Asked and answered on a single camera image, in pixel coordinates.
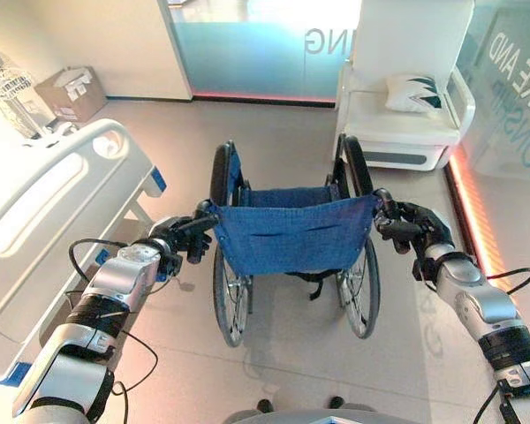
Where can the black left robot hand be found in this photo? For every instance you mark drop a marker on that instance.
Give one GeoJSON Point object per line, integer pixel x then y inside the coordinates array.
{"type": "Point", "coordinates": [182, 229]}

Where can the white pillow with teal pattern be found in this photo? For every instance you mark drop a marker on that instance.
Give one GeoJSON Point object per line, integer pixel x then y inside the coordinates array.
{"type": "Point", "coordinates": [414, 92]}

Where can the brown cardboard box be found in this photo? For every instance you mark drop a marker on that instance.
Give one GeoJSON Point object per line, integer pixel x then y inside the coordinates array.
{"type": "Point", "coordinates": [70, 94]}

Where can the glass wall with lettering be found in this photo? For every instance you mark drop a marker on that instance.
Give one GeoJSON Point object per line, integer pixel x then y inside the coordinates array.
{"type": "Point", "coordinates": [508, 88]}

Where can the dark left robot foot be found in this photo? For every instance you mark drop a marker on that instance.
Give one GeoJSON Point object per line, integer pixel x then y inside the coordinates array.
{"type": "Point", "coordinates": [263, 404]}

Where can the frosted glass partition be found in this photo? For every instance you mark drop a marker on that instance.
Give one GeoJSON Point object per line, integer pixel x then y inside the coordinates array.
{"type": "Point", "coordinates": [260, 48]}

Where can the blue fabric wheelchair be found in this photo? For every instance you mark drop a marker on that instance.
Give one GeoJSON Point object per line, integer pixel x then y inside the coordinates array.
{"type": "Point", "coordinates": [291, 247]}

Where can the grey robot torso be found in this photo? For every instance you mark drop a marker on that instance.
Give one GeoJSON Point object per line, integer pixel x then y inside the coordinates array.
{"type": "Point", "coordinates": [296, 416]}

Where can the white hospital bed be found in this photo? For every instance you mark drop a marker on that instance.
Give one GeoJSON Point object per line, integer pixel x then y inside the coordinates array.
{"type": "Point", "coordinates": [48, 212]}

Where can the white medical equipment stand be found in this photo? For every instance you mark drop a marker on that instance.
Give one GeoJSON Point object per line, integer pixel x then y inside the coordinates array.
{"type": "Point", "coordinates": [6, 88]}

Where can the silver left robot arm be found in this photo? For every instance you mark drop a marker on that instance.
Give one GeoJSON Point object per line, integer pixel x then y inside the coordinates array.
{"type": "Point", "coordinates": [77, 329]}

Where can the white armchair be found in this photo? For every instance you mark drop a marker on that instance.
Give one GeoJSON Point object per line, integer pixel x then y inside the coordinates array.
{"type": "Point", "coordinates": [402, 101]}

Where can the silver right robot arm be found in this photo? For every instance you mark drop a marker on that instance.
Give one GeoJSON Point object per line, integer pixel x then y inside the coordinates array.
{"type": "Point", "coordinates": [486, 309]}

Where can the dark robot foot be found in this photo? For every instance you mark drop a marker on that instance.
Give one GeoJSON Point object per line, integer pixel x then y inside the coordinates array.
{"type": "Point", "coordinates": [263, 404]}
{"type": "Point", "coordinates": [336, 402]}

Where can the dark right robot foot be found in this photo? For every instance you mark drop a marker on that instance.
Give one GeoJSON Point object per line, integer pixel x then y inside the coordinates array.
{"type": "Point", "coordinates": [336, 402]}

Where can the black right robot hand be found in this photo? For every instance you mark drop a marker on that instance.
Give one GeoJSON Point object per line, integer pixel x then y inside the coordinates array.
{"type": "Point", "coordinates": [413, 223]}

